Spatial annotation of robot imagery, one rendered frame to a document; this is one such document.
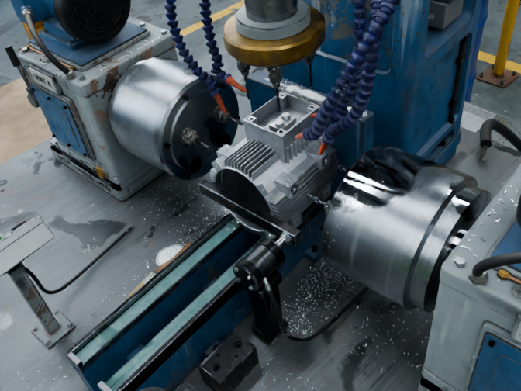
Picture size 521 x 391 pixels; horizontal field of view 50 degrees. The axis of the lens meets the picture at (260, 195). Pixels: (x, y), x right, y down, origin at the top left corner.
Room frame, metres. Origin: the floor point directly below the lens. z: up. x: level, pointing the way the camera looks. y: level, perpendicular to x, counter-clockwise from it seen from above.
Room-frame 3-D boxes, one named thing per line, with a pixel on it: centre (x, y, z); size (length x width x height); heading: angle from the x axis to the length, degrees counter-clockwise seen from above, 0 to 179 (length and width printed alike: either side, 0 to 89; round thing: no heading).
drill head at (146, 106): (1.14, 0.21, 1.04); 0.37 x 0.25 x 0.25; 43
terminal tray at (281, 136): (0.90, -0.07, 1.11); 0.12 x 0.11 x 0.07; 133
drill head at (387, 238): (0.63, -0.26, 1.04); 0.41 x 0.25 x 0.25; 43
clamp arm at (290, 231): (0.78, 0.03, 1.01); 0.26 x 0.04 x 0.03; 43
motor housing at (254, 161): (0.88, -0.04, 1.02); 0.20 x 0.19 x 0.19; 133
